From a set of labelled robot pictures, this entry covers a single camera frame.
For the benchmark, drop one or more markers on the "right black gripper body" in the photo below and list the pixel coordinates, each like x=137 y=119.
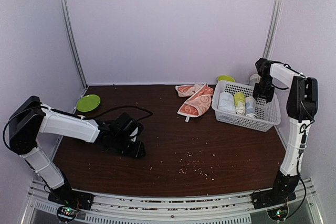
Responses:
x=264 y=88

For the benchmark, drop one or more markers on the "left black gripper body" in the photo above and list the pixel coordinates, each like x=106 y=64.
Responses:
x=122 y=147

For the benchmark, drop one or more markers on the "blue polka dot towel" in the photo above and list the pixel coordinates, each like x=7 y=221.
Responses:
x=250 y=104

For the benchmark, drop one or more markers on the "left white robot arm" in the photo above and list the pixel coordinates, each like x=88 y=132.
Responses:
x=34 y=117

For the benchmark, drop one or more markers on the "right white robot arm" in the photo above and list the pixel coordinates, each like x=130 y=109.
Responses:
x=301 y=107

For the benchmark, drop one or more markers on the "patterned paper cup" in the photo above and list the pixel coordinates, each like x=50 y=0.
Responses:
x=254 y=79

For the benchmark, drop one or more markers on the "green rolled towel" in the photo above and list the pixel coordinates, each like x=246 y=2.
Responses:
x=240 y=103

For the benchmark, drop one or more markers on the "white plastic basket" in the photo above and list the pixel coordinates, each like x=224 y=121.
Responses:
x=268 y=113

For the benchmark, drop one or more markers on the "white rolled towel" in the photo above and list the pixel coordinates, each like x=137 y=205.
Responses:
x=226 y=102

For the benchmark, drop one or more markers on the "small green bowl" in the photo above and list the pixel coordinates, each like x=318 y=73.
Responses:
x=225 y=78

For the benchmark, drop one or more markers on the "green plate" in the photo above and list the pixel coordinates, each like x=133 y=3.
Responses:
x=88 y=103

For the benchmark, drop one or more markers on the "orange patterned towel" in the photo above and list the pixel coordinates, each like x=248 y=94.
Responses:
x=199 y=100

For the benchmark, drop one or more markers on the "right aluminium frame post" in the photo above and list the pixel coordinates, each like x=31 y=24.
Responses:
x=274 y=22

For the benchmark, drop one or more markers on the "aluminium frame post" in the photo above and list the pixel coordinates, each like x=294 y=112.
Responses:
x=274 y=22
x=72 y=43

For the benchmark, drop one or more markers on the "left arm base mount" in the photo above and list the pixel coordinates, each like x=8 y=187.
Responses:
x=71 y=202

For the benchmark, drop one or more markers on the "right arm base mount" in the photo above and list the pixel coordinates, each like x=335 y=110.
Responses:
x=275 y=200

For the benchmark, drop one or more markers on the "front metal rail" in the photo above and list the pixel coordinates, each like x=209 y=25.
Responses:
x=229 y=208

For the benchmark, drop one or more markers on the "left aluminium frame post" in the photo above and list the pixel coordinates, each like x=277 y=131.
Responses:
x=72 y=43

